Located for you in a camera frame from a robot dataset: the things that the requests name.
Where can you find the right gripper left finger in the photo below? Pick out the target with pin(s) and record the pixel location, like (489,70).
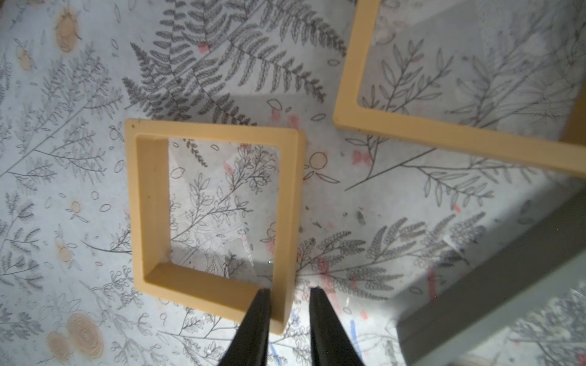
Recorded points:
(250,343)

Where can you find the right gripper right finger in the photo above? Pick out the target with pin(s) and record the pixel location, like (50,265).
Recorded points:
(329,343)

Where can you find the yellow brooch box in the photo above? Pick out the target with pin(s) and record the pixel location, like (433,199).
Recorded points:
(566,155)
(148,185)

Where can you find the grey brooch box upper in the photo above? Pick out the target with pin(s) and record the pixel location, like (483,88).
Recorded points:
(542,263)

